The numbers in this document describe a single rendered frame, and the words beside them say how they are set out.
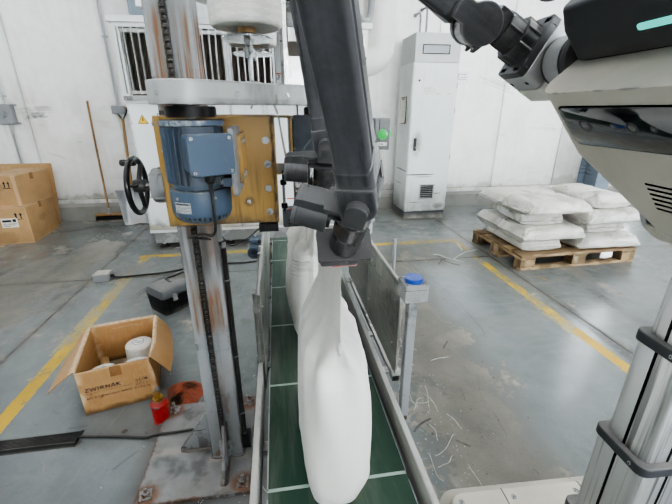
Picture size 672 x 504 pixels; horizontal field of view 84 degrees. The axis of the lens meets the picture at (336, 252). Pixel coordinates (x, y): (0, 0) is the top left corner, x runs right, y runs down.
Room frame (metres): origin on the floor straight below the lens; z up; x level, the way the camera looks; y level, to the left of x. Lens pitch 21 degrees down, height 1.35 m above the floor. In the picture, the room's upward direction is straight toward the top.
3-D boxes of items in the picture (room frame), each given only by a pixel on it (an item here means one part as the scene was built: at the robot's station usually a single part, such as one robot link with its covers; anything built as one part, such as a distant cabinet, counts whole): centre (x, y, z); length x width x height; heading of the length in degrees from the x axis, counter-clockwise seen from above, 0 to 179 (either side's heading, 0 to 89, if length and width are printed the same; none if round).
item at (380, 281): (1.78, -0.17, 0.54); 1.05 x 0.02 x 0.41; 9
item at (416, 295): (1.09, -0.25, 0.81); 0.08 x 0.08 x 0.06; 9
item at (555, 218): (3.51, -1.83, 0.44); 0.66 x 0.42 x 0.14; 3
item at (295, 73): (3.60, 0.34, 1.82); 0.51 x 0.27 x 0.71; 9
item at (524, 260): (3.57, -2.16, 0.07); 1.20 x 0.82 x 0.14; 101
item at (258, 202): (1.21, 0.36, 1.18); 0.34 x 0.25 x 0.31; 99
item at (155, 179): (1.16, 0.54, 1.14); 0.11 x 0.06 x 0.11; 9
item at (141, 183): (1.15, 0.62, 1.13); 0.18 x 0.11 x 0.18; 9
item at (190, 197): (0.96, 0.35, 1.21); 0.15 x 0.15 x 0.25
